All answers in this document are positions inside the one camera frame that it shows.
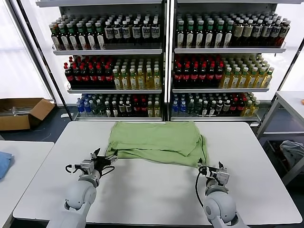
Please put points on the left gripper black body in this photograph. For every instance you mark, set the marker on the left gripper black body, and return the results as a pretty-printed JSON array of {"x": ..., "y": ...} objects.
[{"x": 101, "y": 162}]

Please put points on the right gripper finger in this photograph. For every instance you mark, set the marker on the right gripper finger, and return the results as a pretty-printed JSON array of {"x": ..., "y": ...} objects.
[
  {"x": 201, "y": 163},
  {"x": 221, "y": 165}
]

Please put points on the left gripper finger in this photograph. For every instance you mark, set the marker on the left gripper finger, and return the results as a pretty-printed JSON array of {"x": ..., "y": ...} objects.
[
  {"x": 114, "y": 157},
  {"x": 97, "y": 152}
]

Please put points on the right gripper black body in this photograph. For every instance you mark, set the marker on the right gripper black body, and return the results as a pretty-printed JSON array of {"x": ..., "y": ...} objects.
[{"x": 209, "y": 172}]

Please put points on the green t-shirt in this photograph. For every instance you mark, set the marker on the green t-shirt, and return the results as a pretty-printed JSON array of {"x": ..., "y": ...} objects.
[{"x": 154, "y": 135}]

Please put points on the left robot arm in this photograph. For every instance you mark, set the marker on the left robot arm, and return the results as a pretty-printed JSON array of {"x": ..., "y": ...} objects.
[{"x": 78, "y": 194}]

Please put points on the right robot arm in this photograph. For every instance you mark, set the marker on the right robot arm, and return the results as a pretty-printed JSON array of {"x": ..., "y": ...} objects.
[{"x": 221, "y": 204}]

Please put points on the dark bottle white cap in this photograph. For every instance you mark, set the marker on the dark bottle white cap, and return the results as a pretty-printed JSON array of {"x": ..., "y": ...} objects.
[
  {"x": 212, "y": 109},
  {"x": 205, "y": 109},
  {"x": 114, "y": 110},
  {"x": 107, "y": 110}
]

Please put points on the green clear bottle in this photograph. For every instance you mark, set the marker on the green clear bottle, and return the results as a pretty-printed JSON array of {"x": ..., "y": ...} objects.
[
  {"x": 198, "y": 108},
  {"x": 190, "y": 108},
  {"x": 94, "y": 107},
  {"x": 101, "y": 108}
]

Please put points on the blue water bottle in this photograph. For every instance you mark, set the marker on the blue water bottle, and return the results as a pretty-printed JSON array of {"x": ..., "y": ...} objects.
[
  {"x": 175, "y": 106},
  {"x": 182, "y": 106},
  {"x": 87, "y": 107},
  {"x": 79, "y": 107}
]

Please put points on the white paper scrap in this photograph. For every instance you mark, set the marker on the white paper scrap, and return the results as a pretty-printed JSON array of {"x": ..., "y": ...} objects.
[{"x": 64, "y": 115}]

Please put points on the small dark tea bottle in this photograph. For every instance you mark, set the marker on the small dark tea bottle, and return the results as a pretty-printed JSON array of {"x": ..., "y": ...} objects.
[
  {"x": 219, "y": 107},
  {"x": 226, "y": 107},
  {"x": 121, "y": 107},
  {"x": 128, "y": 107}
]

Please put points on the dark storage crate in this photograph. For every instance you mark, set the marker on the dark storage crate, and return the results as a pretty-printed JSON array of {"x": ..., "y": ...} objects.
[{"x": 271, "y": 148}]

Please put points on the cola bottle red cap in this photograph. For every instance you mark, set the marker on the cola bottle red cap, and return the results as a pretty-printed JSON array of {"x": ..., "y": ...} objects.
[
  {"x": 69, "y": 76},
  {"x": 194, "y": 75},
  {"x": 108, "y": 76},
  {"x": 84, "y": 76},
  {"x": 210, "y": 75},
  {"x": 143, "y": 107},
  {"x": 76, "y": 76},
  {"x": 100, "y": 76},
  {"x": 218, "y": 75},
  {"x": 92, "y": 76},
  {"x": 185, "y": 75},
  {"x": 136, "y": 107},
  {"x": 177, "y": 75},
  {"x": 202, "y": 75},
  {"x": 240, "y": 106},
  {"x": 233, "y": 106}
]

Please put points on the yellow drink bottle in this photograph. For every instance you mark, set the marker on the yellow drink bottle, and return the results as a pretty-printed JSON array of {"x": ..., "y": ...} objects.
[
  {"x": 149, "y": 110},
  {"x": 124, "y": 81},
  {"x": 156, "y": 81},
  {"x": 259, "y": 80},
  {"x": 247, "y": 109},
  {"x": 250, "y": 80},
  {"x": 267, "y": 80},
  {"x": 140, "y": 81},
  {"x": 149, "y": 81},
  {"x": 234, "y": 80},
  {"x": 226, "y": 80},
  {"x": 116, "y": 81},
  {"x": 132, "y": 81},
  {"x": 254, "y": 109},
  {"x": 156, "y": 110},
  {"x": 242, "y": 80}
]

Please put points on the red cloth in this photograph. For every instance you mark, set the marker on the red cloth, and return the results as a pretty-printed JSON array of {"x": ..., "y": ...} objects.
[{"x": 285, "y": 163}]

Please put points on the pale grey crumpled cloth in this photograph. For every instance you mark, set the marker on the pale grey crumpled cloth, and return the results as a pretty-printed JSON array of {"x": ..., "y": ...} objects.
[{"x": 292, "y": 151}]

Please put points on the brown cardboard box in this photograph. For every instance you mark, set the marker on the brown cardboard box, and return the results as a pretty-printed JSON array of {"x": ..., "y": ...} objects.
[{"x": 13, "y": 123}]

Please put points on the silver metal bars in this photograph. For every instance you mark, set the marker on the silver metal bars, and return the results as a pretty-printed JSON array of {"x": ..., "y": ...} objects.
[{"x": 16, "y": 110}]

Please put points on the blue folded cloth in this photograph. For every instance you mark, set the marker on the blue folded cloth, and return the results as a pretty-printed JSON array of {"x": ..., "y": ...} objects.
[{"x": 4, "y": 163}]

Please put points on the white metal shelf rack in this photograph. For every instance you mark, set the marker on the white metal shelf rack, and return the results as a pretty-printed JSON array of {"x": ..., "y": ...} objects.
[
  {"x": 106, "y": 51},
  {"x": 225, "y": 50}
]

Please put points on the dark bottle green cap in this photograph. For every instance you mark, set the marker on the dark bottle green cap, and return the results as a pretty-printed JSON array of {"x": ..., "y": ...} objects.
[
  {"x": 63, "y": 38},
  {"x": 189, "y": 36},
  {"x": 91, "y": 37},
  {"x": 100, "y": 37},
  {"x": 179, "y": 36},
  {"x": 218, "y": 36},
  {"x": 227, "y": 36},
  {"x": 209, "y": 36},
  {"x": 56, "y": 38},
  {"x": 81, "y": 38},
  {"x": 199, "y": 36},
  {"x": 72, "y": 38}
]

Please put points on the dark bottle white label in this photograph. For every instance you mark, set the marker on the dark bottle white label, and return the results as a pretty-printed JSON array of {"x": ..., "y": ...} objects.
[
  {"x": 155, "y": 31},
  {"x": 145, "y": 32},
  {"x": 108, "y": 32},
  {"x": 136, "y": 32},
  {"x": 126, "y": 32},
  {"x": 117, "y": 32}
]

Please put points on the dark bottle beige label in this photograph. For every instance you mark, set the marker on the dark bottle beige label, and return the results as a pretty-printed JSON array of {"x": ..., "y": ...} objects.
[
  {"x": 247, "y": 32},
  {"x": 238, "y": 32}
]

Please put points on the dark bottle navy label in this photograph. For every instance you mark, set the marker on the dark bottle navy label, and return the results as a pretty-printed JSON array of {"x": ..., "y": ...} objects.
[
  {"x": 274, "y": 32},
  {"x": 265, "y": 32},
  {"x": 256, "y": 32}
]

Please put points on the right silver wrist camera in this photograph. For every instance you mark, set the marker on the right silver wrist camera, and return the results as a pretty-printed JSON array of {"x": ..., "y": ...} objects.
[{"x": 222, "y": 175}]

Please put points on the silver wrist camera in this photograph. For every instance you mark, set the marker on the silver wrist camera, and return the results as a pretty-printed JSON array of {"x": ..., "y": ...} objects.
[
  {"x": 222, "y": 175},
  {"x": 86, "y": 165}
]

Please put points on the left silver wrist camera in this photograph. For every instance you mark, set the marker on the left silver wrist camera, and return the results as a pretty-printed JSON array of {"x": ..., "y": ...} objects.
[{"x": 86, "y": 165}]

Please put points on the grey metal frame table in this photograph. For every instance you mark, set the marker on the grey metal frame table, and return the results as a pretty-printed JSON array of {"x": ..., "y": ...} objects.
[{"x": 290, "y": 98}]

